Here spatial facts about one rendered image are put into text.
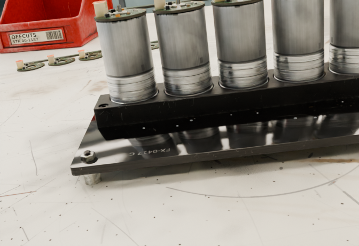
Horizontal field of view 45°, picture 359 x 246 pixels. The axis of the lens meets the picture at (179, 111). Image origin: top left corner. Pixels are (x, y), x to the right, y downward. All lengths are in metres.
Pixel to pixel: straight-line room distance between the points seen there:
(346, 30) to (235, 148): 0.08
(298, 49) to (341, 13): 0.03
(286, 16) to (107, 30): 0.08
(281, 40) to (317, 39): 0.02
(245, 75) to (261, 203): 0.07
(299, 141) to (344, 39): 0.06
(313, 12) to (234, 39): 0.04
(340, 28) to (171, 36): 0.08
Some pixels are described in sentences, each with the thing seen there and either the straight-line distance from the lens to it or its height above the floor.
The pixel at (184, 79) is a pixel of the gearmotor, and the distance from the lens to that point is 0.21.
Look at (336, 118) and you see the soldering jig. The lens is 0.20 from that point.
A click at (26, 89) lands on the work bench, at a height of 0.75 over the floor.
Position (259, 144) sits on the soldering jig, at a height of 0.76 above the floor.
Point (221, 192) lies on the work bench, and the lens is 0.17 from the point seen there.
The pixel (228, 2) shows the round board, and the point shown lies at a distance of 0.20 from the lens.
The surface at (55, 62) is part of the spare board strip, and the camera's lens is 0.41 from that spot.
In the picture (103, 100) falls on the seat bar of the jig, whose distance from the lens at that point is 0.22.
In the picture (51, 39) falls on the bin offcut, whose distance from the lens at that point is 0.48.
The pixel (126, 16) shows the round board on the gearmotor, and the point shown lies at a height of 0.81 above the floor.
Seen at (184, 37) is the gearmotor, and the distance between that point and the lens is 0.20.
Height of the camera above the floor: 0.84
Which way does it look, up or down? 21 degrees down
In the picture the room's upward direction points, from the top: 8 degrees counter-clockwise
